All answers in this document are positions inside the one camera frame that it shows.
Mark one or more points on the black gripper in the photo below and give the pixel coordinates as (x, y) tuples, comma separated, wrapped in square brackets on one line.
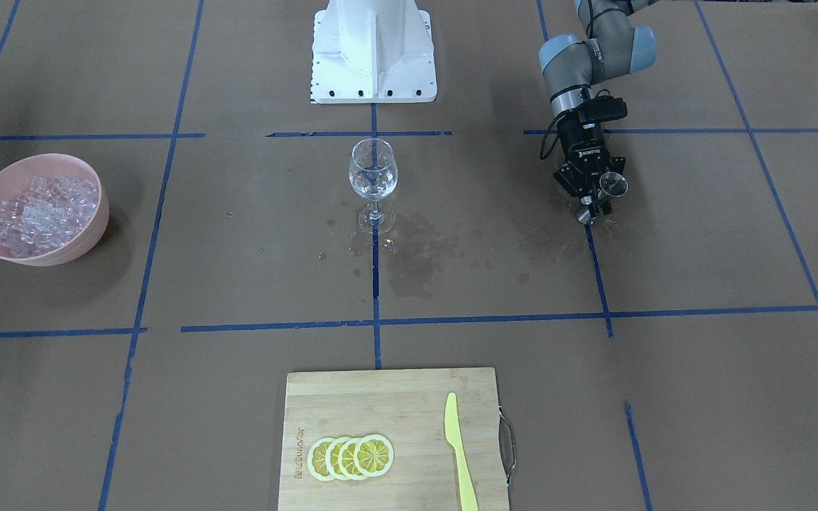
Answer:
[(578, 144)]

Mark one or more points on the steel jigger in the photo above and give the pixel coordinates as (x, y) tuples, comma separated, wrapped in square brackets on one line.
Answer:
[(612, 182)]

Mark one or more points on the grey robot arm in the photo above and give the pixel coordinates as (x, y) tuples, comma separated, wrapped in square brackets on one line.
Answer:
[(571, 68)]

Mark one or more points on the clear wine glass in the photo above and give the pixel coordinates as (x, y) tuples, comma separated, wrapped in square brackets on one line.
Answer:
[(373, 174)]

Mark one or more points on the pile of ice cubes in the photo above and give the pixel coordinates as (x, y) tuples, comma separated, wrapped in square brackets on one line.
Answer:
[(48, 215)]

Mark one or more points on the yellow plastic knife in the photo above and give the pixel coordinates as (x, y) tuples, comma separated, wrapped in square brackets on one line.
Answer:
[(454, 437)]

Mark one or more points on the bamboo cutting board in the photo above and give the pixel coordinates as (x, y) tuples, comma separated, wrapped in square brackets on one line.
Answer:
[(408, 408)]

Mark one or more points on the lemon slice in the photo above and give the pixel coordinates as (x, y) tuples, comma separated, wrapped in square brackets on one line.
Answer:
[(373, 455), (317, 460), (332, 456), (346, 462)]

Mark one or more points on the pink bowl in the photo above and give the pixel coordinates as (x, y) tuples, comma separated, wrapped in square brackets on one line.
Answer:
[(16, 178)]

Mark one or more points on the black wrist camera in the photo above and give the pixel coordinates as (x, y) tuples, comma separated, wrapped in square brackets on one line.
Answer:
[(602, 109)]

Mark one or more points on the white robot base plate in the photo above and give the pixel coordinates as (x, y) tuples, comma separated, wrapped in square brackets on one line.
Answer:
[(373, 52)]

